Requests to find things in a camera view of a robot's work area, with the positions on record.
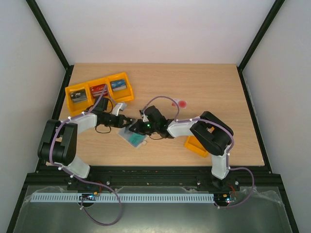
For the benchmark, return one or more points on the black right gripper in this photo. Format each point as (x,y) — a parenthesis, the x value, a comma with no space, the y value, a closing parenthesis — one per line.
(139,125)

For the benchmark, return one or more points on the teal green card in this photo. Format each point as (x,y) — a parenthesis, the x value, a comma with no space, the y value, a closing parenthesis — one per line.
(136,139)

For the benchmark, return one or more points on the beige leather card holder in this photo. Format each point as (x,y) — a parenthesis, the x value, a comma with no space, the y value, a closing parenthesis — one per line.
(125,134)

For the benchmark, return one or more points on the yellow three-compartment bin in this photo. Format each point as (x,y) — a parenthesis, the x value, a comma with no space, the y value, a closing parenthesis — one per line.
(118,96)

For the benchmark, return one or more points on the black card stack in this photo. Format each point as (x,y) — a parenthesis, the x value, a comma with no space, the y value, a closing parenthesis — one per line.
(78,96)

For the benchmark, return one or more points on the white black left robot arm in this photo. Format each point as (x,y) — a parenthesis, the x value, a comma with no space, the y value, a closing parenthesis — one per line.
(58,144)

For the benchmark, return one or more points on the white card with red circle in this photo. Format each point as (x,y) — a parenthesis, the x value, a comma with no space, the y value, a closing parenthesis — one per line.
(180,103)

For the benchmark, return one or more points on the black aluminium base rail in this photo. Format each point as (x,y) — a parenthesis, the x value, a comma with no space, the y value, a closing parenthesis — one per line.
(199,177)

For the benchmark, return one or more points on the black frame post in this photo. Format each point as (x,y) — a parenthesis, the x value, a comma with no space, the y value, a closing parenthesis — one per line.
(260,33)
(48,33)

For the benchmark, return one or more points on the black left frame post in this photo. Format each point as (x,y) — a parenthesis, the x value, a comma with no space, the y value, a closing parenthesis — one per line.
(48,33)

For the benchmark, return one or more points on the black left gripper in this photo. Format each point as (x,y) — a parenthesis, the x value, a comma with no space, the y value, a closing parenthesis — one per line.
(120,123)

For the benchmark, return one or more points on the black right frame post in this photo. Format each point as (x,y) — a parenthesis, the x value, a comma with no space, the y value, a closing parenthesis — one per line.
(260,33)

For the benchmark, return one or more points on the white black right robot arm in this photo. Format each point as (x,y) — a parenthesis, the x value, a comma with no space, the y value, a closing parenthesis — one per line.
(213,134)

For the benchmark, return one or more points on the white slotted cable duct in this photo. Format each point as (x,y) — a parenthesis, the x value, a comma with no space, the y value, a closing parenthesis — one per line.
(124,198)

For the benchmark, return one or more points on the small yellow bin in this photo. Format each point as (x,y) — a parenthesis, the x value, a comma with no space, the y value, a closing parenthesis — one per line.
(195,146)

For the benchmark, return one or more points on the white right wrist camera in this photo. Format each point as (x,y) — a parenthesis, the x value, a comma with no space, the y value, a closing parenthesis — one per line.
(143,116)

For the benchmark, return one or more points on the red card stack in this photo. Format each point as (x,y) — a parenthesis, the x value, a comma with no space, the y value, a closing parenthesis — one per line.
(97,90)

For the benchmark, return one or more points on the blue card stack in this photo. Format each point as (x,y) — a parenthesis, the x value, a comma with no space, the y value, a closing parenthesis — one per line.
(118,85)

